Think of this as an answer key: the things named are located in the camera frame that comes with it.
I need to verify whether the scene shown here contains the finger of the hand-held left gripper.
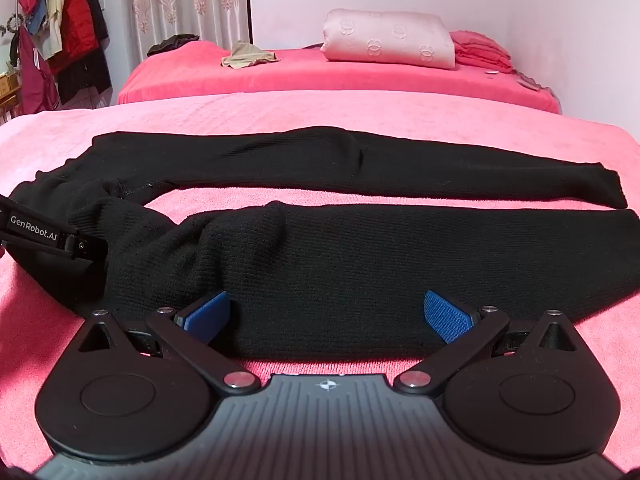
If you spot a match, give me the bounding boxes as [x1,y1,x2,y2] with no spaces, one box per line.
[64,232,109,264]

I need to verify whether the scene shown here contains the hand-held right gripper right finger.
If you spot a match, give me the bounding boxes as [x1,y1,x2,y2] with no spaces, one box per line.
[392,290,578,395]

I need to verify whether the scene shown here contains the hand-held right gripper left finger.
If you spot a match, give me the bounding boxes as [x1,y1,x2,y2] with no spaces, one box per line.
[75,291,261,395]

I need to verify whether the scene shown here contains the black knit pants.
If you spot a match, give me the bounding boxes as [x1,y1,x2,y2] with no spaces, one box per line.
[10,127,640,361]

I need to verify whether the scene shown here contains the wooden furniture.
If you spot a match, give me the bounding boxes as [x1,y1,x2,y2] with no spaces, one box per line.
[0,71,24,127]

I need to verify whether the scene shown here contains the maroon vest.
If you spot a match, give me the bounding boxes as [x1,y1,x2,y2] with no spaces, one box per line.
[17,25,61,115]

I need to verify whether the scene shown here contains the black coat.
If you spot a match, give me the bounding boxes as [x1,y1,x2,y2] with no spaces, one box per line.
[56,0,113,107]

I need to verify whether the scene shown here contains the pink bed blanket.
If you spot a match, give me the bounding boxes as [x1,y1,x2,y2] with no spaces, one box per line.
[0,91,640,480]

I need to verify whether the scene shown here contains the blue garment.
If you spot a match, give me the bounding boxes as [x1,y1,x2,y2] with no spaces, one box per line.
[25,2,47,37]

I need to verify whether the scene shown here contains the red jacket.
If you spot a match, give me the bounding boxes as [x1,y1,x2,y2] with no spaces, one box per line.
[47,0,101,77]

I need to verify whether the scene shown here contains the cream shirt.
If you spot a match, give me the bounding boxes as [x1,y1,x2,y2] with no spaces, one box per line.
[40,0,67,60]

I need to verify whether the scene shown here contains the dark garment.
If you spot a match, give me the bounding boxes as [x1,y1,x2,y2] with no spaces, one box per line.
[146,33,201,57]

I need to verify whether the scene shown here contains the beige garment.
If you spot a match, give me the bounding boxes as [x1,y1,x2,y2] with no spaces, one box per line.
[221,41,282,70]

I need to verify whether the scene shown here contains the bed with pink sheet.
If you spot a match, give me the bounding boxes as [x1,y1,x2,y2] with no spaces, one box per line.
[116,41,562,115]

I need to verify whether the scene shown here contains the floral patterned curtain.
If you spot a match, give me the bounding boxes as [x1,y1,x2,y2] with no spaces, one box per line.
[129,0,250,53]

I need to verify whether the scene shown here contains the folded pink blanket stack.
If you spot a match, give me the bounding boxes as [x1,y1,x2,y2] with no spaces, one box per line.
[448,30,515,74]

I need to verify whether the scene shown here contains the rolled pale pink quilt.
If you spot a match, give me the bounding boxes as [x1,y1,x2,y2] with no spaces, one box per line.
[320,8,457,69]

